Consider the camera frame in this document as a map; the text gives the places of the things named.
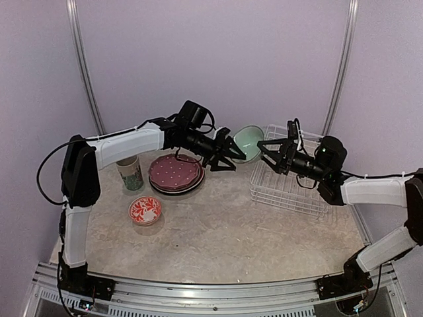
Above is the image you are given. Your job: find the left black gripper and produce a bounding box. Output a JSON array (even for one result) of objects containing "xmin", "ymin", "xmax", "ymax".
[{"xmin": 184, "ymin": 128, "xmax": 247, "ymax": 172}]

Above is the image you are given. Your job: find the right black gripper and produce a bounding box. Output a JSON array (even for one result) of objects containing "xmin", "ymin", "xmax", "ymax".
[{"xmin": 258, "ymin": 137, "xmax": 329, "ymax": 182}]

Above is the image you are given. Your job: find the light green bowl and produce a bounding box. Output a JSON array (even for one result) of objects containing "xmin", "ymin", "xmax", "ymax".
[{"xmin": 232, "ymin": 125, "xmax": 264, "ymax": 164}]

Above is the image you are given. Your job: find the light blue flower plate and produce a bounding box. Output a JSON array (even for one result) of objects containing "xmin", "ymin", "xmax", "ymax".
[{"xmin": 148, "ymin": 174, "xmax": 204, "ymax": 193}]

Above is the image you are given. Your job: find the red polka dot plate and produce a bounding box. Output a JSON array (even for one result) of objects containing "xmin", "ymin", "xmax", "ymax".
[{"xmin": 148, "ymin": 154, "xmax": 202, "ymax": 190}]

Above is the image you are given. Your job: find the black striped rim plate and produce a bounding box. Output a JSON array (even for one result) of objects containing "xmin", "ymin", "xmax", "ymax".
[{"xmin": 150, "ymin": 168, "xmax": 205, "ymax": 196}]

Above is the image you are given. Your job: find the red white small bowl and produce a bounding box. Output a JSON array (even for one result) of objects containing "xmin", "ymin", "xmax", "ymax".
[{"xmin": 128, "ymin": 196, "xmax": 162, "ymax": 226}]

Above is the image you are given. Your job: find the teal floral cup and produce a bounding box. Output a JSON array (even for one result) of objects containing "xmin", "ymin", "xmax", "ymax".
[{"xmin": 116, "ymin": 155, "xmax": 144, "ymax": 191}]

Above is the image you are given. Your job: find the red teal floral plate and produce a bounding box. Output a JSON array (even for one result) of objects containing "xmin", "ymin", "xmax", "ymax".
[{"xmin": 149, "ymin": 164, "xmax": 203, "ymax": 192}]

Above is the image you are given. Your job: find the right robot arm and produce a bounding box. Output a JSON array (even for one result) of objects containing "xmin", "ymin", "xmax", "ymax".
[{"xmin": 257, "ymin": 132, "xmax": 422, "ymax": 299}]

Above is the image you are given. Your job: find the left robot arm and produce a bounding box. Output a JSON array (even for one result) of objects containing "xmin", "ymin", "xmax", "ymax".
[{"xmin": 47, "ymin": 100, "xmax": 246, "ymax": 299}]

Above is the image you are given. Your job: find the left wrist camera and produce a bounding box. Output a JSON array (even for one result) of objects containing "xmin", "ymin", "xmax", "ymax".
[{"xmin": 213, "ymin": 127, "xmax": 231, "ymax": 140}]

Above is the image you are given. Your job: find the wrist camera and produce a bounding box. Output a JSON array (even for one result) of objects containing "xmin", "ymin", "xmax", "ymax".
[
  {"xmin": 287, "ymin": 118, "xmax": 303, "ymax": 151},
  {"xmin": 213, "ymin": 127, "xmax": 231, "ymax": 140}
]

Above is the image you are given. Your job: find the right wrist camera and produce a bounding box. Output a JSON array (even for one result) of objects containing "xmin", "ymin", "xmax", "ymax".
[{"xmin": 287, "ymin": 118, "xmax": 303, "ymax": 151}]

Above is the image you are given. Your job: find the white wire dish rack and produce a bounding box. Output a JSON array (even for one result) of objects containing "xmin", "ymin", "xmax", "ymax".
[{"xmin": 249, "ymin": 123, "xmax": 334, "ymax": 219}]

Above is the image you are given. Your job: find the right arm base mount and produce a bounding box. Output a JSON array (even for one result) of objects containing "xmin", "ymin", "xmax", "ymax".
[{"xmin": 315, "ymin": 264, "xmax": 373, "ymax": 300}]

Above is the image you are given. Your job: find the aluminium front rail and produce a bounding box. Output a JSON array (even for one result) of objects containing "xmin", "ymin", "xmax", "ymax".
[{"xmin": 24, "ymin": 262, "xmax": 406, "ymax": 317}]

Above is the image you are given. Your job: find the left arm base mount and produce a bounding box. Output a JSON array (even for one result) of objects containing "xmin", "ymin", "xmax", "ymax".
[{"xmin": 58, "ymin": 261, "xmax": 116, "ymax": 301}]

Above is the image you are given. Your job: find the left aluminium post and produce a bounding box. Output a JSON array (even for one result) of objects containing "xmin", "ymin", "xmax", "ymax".
[{"xmin": 65, "ymin": 0, "xmax": 106, "ymax": 135}]

